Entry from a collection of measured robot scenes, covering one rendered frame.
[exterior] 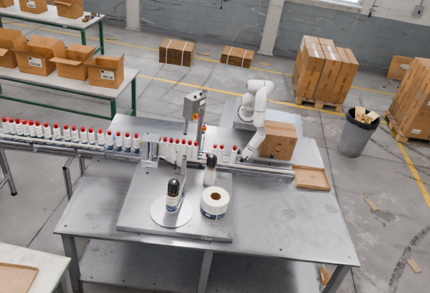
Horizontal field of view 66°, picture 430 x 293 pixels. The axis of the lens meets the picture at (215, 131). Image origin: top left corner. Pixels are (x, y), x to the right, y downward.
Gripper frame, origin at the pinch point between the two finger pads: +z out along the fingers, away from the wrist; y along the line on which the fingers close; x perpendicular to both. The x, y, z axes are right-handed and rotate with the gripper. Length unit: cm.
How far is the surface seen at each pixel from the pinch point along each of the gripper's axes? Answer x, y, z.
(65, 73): -191, -137, 82
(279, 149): 32.6, -19.4, -14.5
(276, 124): 23, -38, -27
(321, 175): 75, -6, -15
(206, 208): -28, 62, 7
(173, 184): -58, 63, -3
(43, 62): -216, -134, 77
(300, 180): 55, 5, -8
